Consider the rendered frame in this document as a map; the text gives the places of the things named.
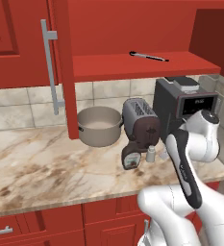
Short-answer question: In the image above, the white shaker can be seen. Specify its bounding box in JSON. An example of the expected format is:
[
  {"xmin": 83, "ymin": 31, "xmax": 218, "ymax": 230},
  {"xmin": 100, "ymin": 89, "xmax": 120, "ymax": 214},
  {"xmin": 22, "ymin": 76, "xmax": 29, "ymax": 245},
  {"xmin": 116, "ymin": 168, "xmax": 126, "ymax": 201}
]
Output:
[{"xmin": 145, "ymin": 145, "xmax": 157, "ymax": 163}]

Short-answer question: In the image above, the red closed wall cabinet door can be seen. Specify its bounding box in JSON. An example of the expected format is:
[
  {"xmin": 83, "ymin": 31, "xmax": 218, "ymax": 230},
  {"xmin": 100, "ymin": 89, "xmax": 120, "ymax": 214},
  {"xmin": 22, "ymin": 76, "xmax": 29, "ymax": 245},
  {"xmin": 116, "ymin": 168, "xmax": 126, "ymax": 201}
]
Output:
[{"xmin": 0, "ymin": 0, "xmax": 58, "ymax": 90}]

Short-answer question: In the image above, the grey cooking pot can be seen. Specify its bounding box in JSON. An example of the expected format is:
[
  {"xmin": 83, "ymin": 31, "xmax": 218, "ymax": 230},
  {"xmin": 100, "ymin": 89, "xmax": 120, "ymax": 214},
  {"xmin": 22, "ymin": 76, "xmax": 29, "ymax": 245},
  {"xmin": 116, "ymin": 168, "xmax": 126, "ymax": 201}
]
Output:
[{"xmin": 76, "ymin": 106, "xmax": 125, "ymax": 149}]

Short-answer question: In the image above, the red open wall cabinet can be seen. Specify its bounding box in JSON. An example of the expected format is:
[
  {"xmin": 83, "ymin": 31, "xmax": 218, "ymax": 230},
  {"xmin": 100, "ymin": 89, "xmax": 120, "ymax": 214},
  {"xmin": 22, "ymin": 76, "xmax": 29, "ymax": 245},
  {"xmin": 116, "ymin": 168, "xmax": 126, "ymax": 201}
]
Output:
[{"xmin": 66, "ymin": 0, "xmax": 224, "ymax": 84}]

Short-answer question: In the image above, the red open cabinet door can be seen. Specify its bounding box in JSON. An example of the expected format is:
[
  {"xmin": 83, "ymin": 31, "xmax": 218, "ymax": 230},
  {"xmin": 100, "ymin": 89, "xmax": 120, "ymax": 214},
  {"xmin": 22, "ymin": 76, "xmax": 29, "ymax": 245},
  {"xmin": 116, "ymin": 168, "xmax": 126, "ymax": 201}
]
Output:
[
  {"xmin": 48, "ymin": 0, "xmax": 80, "ymax": 140},
  {"xmin": 188, "ymin": 7, "xmax": 224, "ymax": 84}
]

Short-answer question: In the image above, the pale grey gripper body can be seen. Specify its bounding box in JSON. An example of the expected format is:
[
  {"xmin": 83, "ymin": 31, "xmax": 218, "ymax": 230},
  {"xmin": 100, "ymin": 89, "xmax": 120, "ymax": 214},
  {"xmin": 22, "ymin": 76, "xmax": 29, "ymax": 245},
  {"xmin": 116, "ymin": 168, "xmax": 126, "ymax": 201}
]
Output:
[{"xmin": 159, "ymin": 147, "xmax": 171, "ymax": 161}]

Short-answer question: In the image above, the grey base cabinet door handle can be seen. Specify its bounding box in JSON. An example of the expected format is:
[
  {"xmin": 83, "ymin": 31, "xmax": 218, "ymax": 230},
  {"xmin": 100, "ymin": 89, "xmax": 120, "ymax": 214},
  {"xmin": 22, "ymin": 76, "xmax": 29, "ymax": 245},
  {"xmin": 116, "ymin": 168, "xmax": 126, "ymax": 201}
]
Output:
[{"xmin": 143, "ymin": 218, "xmax": 150, "ymax": 246}]

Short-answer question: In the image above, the brown syrup bottle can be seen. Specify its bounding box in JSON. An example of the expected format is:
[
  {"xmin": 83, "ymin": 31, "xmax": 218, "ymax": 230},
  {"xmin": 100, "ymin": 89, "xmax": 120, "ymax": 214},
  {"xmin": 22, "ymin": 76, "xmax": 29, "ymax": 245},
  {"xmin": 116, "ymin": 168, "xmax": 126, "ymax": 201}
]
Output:
[{"xmin": 120, "ymin": 140, "xmax": 143, "ymax": 171}]

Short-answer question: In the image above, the dark grey coffee machine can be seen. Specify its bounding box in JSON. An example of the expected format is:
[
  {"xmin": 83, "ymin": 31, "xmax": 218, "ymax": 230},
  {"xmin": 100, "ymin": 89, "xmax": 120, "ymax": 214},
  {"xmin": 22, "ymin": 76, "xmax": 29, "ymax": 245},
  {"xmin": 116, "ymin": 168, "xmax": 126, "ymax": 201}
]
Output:
[{"xmin": 152, "ymin": 75, "xmax": 224, "ymax": 152}]

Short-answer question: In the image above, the long grey cabinet door handle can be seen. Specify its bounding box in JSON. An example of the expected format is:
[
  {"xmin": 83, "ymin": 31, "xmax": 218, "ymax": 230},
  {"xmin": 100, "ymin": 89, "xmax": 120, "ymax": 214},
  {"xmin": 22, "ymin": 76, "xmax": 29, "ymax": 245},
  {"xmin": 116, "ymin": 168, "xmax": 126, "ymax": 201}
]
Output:
[{"xmin": 40, "ymin": 18, "xmax": 66, "ymax": 116}]

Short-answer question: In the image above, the red drawer front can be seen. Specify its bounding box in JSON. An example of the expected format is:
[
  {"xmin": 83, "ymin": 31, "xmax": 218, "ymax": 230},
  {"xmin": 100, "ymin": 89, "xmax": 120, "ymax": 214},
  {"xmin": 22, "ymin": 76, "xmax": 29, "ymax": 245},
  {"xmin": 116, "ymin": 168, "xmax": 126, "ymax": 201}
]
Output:
[
  {"xmin": 0, "ymin": 204, "xmax": 85, "ymax": 246},
  {"xmin": 82, "ymin": 194, "xmax": 144, "ymax": 226}
]

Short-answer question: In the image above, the silver and brown toaster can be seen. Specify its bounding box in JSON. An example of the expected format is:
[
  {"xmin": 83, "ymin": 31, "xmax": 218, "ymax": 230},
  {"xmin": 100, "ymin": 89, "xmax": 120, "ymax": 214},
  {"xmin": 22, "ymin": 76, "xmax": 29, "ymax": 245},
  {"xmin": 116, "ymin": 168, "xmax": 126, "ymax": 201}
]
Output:
[{"xmin": 121, "ymin": 97, "xmax": 162, "ymax": 152}]

